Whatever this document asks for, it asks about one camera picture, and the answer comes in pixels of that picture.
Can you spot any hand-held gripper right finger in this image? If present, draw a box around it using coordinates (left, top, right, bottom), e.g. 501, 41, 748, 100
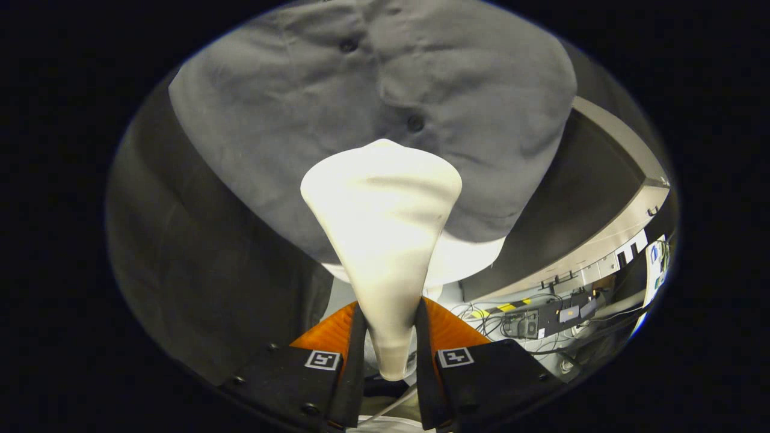
414, 296, 563, 431

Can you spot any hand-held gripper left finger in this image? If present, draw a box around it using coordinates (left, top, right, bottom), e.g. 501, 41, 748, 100
218, 302, 368, 432

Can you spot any grey button shirt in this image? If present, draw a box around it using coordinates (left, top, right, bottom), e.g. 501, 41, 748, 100
168, 0, 578, 265

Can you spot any white mannequin torso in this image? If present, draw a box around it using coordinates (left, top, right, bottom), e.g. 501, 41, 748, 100
322, 232, 507, 289

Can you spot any black electronics box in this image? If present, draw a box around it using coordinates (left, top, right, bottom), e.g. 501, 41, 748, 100
502, 292, 597, 339

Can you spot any white floor tube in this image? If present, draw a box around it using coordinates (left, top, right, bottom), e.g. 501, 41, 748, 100
593, 290, 645, 317

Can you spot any cluttered white desk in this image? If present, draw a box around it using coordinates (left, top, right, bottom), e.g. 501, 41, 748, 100
636, 235, 670, 328

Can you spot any yellow black striped cable cover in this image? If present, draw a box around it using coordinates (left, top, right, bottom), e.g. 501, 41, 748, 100
472, 298, 534, 319

